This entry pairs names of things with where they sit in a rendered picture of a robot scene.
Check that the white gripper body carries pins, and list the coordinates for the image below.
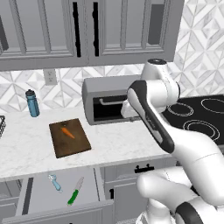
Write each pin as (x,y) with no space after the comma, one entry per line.
(127,110)

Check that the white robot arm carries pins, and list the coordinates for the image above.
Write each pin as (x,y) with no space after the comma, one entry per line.
(201,163)

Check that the orange carrot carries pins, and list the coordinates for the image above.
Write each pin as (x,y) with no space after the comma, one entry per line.
(68,133)

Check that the dark wooden cutting board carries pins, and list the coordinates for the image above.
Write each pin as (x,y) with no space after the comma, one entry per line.
(70,143)

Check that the grey toaster oven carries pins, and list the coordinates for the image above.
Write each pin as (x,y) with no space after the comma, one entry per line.
(108,86)

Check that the grey drawer front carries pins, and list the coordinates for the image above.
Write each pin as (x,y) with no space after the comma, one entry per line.
(122,170)

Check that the black hob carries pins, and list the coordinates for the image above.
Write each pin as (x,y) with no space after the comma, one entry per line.
(204,116)

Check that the grey upper cupboard door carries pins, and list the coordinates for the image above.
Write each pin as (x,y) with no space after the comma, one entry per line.
(128,26)
(38,26)

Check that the grey cupboard door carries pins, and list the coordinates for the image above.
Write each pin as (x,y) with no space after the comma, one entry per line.
(125,201)
(38,26)
(128,26)

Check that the grey lower cupboard door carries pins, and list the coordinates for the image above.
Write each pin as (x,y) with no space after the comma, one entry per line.
(125,201)

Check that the blue water bottle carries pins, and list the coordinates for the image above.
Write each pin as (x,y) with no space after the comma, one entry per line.
(33,105)

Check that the grey open drawer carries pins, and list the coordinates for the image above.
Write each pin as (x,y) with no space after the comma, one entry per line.
(43,195)

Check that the grey lower cupboard run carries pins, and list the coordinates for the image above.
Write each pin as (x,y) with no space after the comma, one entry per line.
(8,198)

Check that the white wall outlet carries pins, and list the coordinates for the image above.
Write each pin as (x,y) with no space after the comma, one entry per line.
(50,76)

